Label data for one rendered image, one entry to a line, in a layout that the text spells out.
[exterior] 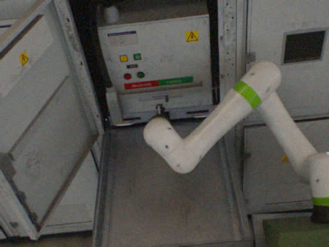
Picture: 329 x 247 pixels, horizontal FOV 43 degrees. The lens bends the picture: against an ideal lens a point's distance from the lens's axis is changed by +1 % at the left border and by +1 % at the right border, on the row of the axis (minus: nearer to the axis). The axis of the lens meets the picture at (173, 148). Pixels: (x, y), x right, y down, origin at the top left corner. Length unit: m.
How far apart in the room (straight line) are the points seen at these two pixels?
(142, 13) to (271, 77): 0.64
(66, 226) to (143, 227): 1.09
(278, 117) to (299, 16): 0.41
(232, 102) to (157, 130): 0.29
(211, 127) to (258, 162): 0.83
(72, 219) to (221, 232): 1.23
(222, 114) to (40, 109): 0.71
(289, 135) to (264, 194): 0.86
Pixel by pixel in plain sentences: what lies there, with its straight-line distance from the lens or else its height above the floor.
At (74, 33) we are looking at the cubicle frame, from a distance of 1.81.
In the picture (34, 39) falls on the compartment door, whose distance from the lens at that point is 1.63.
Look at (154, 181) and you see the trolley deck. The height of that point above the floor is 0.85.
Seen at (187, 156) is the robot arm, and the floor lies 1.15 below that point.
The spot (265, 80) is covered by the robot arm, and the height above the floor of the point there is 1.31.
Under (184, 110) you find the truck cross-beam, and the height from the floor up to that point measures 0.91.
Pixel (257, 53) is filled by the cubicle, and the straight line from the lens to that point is 1.86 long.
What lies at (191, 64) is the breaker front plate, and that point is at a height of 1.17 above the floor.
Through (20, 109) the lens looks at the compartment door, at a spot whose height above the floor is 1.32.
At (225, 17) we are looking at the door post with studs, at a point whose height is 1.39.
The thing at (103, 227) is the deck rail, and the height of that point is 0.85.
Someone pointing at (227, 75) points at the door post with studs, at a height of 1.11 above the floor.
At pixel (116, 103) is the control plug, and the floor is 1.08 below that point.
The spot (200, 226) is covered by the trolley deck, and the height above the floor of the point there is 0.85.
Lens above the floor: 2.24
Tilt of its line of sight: 45 degrees down
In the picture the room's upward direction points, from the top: 8 degrees counter-clockwise
